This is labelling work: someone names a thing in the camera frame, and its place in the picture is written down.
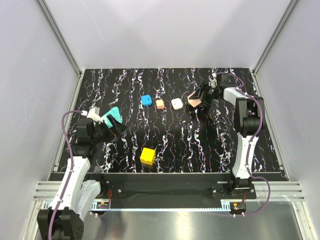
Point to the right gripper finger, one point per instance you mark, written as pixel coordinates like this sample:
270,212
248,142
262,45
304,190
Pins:
202,93
205,102

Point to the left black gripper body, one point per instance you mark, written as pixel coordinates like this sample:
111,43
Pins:
101,135

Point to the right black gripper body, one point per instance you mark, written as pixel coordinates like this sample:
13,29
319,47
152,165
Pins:
211,93

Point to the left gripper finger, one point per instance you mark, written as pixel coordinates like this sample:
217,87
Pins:
117,127
106,131

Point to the beige wooden plug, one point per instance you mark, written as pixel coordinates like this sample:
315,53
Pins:
193,102

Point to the teal socket block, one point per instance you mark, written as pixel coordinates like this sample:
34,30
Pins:
115,113

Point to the blue plug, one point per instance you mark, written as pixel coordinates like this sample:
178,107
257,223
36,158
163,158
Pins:
146,100

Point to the yellow cube socket adapter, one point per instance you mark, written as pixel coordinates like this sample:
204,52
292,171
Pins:
147,156

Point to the pink plug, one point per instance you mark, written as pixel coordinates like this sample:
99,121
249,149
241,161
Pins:
160,105

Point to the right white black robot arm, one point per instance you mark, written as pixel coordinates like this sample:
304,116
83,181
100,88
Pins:
249,117

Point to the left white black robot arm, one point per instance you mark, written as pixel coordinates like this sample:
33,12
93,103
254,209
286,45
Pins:
64,218

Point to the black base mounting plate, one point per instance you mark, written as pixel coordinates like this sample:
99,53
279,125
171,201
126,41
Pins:
167,190

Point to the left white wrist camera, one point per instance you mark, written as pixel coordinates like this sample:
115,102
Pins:
93,113

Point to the left aluminium frame post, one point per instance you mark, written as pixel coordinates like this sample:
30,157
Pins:
58,35

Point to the aluminium frame post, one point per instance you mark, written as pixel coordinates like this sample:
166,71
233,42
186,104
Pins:
275,35
58,35

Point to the aluminium rail front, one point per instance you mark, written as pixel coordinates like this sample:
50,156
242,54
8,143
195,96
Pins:
278,191

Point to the right aluminium frame post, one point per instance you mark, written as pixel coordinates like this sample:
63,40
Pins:
275,35

